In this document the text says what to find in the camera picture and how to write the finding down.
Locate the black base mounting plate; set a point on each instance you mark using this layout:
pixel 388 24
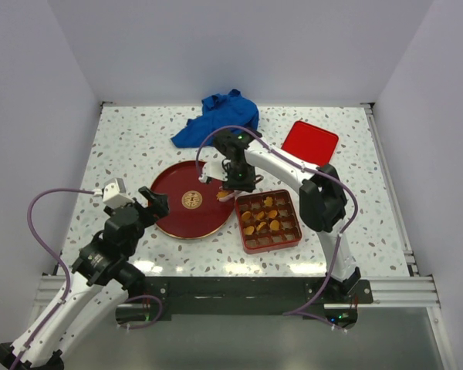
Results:
pixel 238 296

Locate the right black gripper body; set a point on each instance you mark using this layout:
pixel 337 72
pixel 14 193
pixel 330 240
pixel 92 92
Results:
pixel 240 176

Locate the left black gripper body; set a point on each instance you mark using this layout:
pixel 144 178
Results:
pixel 147 218

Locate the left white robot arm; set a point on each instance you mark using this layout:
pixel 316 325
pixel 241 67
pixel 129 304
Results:
pixel 101 277

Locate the flower cookie top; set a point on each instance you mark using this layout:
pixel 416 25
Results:
pixel 260 215

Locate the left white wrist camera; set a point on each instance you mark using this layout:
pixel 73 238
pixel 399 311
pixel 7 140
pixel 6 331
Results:
pixel 115 193

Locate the blue crumpled cloth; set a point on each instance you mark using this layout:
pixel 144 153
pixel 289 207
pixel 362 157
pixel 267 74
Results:
pixel 218 110

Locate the red square box lid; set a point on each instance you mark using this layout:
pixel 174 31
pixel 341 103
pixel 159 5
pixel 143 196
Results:
pixel 310 143

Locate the pink metal tongs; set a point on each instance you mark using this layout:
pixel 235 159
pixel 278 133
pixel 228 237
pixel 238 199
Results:
pixel 232 195

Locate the round cookie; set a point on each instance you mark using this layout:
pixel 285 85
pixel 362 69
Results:
pixel 246 215
pixel 274 225
pixel 249 230

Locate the round dark red tray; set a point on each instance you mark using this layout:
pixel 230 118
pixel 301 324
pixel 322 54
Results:
pixel 194 208

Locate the red compartment cookie box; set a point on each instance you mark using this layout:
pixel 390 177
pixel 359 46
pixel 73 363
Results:
pixel 265 239

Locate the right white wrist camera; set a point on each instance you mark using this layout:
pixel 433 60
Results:
pixel 213 171

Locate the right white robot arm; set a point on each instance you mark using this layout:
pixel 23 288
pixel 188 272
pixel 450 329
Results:
pixel 326 205

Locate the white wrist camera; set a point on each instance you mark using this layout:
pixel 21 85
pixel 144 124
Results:
pixel 115 193
pixel 213 171

